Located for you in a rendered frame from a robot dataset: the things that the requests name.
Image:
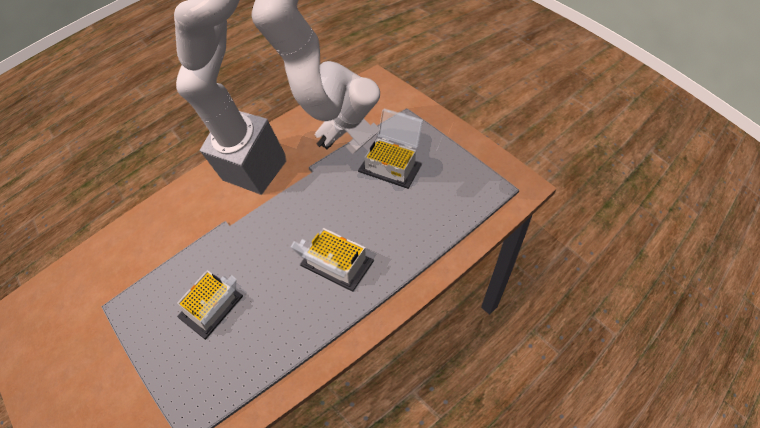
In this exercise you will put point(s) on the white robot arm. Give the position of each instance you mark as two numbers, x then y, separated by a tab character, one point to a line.
281	23

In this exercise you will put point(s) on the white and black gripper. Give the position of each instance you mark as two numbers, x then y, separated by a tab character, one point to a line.
332	131

